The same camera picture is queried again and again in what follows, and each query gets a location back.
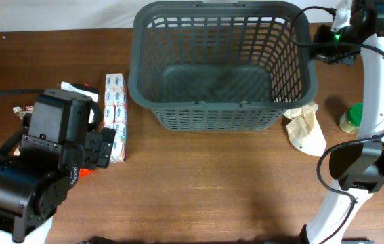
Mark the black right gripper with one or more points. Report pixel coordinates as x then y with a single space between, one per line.
317 51

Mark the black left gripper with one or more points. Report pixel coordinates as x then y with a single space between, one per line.
98 153

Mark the orange biscuit packet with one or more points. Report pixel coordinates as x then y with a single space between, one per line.
93 93

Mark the white tissue multipack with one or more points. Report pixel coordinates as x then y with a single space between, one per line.
115 114

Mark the grey plastic basket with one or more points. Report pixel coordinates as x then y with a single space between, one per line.
220 66

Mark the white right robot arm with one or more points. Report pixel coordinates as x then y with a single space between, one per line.
357 166

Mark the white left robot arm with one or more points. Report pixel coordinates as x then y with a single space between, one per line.
29 196

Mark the white brown bread bag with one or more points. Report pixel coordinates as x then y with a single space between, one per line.
20 111

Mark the green lid jar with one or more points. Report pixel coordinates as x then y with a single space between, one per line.
351 119

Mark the crumpled beige paper bag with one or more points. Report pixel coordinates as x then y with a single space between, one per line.
304 131

